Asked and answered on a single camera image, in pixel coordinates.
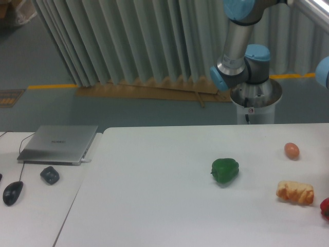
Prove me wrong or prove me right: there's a red bell pepper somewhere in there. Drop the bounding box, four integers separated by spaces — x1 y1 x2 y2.
320 198 329 220

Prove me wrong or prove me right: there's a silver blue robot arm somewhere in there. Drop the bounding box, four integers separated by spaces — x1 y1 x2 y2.
210 1 328 91

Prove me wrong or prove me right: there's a green bell pepper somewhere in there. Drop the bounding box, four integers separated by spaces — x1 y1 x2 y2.
211 158 240 184

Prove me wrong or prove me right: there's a silver closed laptop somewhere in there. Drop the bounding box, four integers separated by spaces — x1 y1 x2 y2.
17 125 98 165

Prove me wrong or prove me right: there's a grey-green pleated curtain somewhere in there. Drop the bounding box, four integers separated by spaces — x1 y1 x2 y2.
34 1 328 87

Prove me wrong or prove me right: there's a brown egg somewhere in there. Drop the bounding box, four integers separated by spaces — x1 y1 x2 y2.
284 143 300 160

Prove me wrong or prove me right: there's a toy bread loaf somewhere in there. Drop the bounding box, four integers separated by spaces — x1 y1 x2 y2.
276 181 314 205

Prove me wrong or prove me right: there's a black computer mouse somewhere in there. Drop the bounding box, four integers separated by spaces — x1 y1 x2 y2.
3 181 24 206

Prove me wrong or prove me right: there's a plastic bag with boxes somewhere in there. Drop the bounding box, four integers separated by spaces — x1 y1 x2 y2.
1 0 37 28

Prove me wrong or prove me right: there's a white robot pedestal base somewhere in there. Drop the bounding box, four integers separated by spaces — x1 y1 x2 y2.
230 79 282 125

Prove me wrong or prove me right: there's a black mouse cable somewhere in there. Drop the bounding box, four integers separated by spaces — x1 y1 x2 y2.
0 131 39 182

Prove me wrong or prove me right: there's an aluminium frame bar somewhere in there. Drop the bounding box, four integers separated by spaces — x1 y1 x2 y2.
295 0 328 33

